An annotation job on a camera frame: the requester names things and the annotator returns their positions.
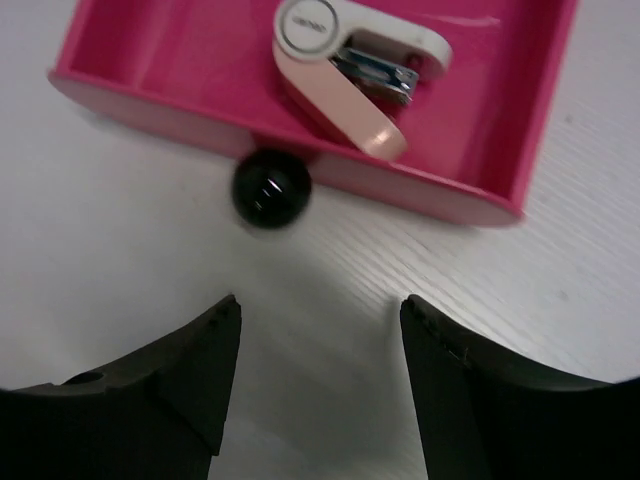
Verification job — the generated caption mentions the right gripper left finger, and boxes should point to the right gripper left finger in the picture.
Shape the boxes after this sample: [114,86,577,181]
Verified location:
[1,295,242,479]

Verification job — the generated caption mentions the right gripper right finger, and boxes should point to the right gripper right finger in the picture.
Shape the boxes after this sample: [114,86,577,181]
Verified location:
[400,295,639,479]

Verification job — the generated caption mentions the pink drawer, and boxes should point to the pink drawer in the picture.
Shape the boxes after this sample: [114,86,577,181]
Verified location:
[48,1,577,226]

